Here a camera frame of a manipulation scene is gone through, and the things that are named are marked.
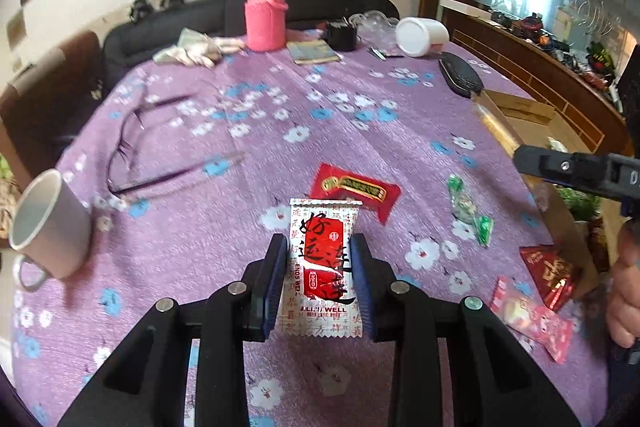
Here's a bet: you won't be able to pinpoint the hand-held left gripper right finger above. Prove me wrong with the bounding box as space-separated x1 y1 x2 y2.
350 234 581 427

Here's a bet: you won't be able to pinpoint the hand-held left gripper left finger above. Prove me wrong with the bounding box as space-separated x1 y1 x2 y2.
57 234 288 427

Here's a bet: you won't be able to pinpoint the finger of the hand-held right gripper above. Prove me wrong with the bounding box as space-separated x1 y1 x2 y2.
512 145 608 195

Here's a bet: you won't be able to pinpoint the green snack packet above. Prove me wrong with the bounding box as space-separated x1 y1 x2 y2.
557 188 602 220

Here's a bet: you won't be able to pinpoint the white and red snack packet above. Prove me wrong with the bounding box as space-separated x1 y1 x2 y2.
281 198 364 339

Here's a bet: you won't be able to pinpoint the cardboard box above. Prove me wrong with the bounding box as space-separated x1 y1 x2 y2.
471 89 626 303

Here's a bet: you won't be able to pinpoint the person's right hand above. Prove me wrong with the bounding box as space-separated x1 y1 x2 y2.
606 217 640 350

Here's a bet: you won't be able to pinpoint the purple floral tablecloth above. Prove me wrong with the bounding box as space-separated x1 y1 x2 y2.
10 27 611 427

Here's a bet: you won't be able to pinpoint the red packet with gold label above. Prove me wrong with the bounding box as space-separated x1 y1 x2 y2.
309 163 402 225

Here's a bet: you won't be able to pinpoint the small green wrapped candy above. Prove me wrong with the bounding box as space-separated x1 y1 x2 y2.
446 174 494 248

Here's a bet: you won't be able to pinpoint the dark red snack packet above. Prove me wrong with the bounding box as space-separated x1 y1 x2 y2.
519 245 584 313

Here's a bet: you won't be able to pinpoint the wooden sideboard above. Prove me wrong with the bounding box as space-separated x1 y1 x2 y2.
440 0 636 155

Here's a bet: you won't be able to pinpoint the clutter of small items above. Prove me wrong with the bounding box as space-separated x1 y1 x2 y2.
487 7 621 92

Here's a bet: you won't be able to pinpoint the black eyeglass case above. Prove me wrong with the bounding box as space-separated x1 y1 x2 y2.
438 52 486 100

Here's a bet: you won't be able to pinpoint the pink snack packet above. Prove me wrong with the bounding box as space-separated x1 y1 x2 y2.
489 277 574 364

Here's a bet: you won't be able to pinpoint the white plastic jar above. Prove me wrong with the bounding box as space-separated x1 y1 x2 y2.
395 17 451 58

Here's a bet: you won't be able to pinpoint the purple eyeglasses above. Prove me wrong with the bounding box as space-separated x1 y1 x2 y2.
107 94 247 202

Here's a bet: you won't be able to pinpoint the white mug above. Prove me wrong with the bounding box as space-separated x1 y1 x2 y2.
9 168 93 293

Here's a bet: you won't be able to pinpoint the olive booklet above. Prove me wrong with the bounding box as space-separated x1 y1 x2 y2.
286 38 343 66

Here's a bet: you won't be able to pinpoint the pair of white gloves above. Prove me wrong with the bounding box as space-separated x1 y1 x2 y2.
152 28 247 68

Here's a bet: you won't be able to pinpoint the small black container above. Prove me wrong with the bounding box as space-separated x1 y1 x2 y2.
324 21 358 52

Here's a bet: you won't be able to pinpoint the pink knit-sleeved thermos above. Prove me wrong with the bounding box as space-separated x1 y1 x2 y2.
244 0 290 52

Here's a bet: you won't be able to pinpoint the black sofa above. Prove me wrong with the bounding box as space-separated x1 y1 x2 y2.
102 0 401 72

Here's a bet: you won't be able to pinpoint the brown chair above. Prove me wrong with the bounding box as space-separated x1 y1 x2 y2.
0 29 106 178

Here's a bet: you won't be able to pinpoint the beige wall plaque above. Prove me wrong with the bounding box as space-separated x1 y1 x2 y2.
6 7 28 52

